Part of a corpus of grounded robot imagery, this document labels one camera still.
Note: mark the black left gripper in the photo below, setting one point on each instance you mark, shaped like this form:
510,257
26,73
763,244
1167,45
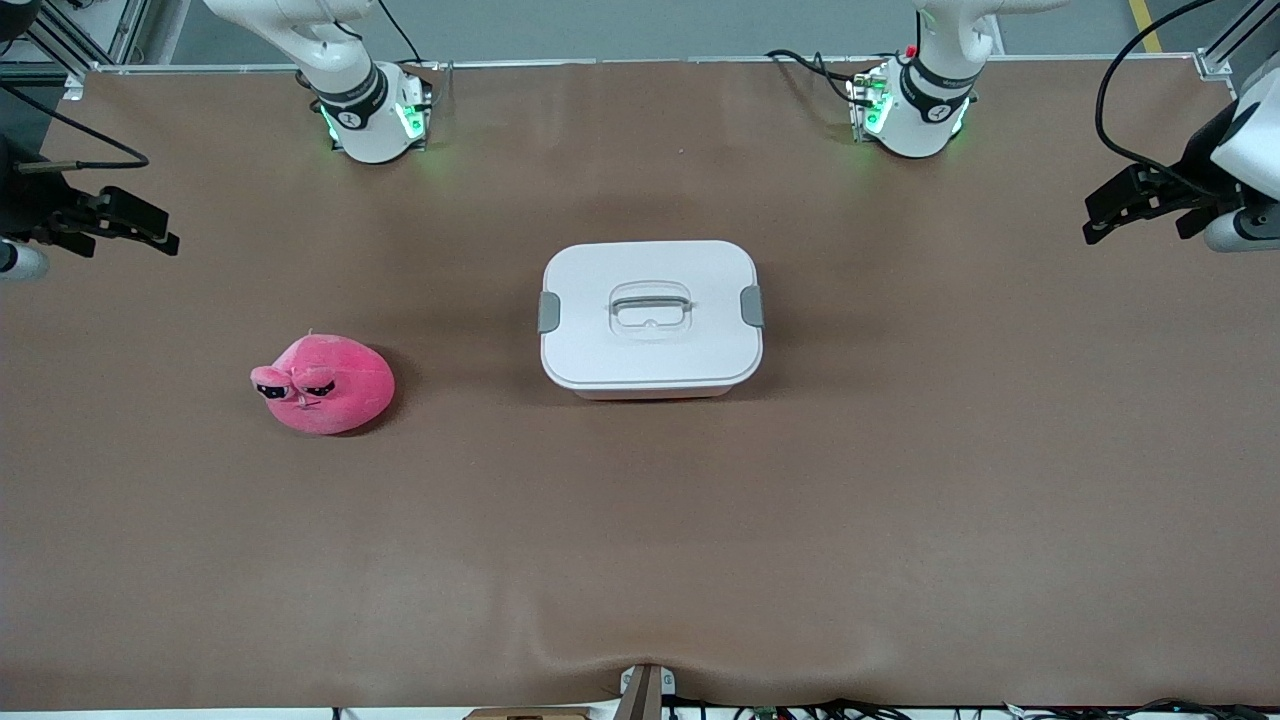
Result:
1199,156

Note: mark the brown table mat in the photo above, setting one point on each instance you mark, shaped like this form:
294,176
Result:
640,550

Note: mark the pink plastic box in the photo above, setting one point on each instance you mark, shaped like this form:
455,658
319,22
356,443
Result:
650,394

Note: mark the pink plush toy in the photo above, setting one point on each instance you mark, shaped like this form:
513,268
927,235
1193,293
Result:
335,385

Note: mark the brown cardboard piece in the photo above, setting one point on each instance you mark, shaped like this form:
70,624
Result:
525,714

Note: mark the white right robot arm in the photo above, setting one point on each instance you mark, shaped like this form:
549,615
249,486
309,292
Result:
350,110

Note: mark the white box lid grey clasps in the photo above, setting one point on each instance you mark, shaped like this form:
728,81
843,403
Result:
650,345

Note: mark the aluminium frame profile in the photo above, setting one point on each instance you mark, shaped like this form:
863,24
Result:
60,40
1230,45

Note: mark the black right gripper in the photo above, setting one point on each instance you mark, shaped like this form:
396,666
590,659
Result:
24,203

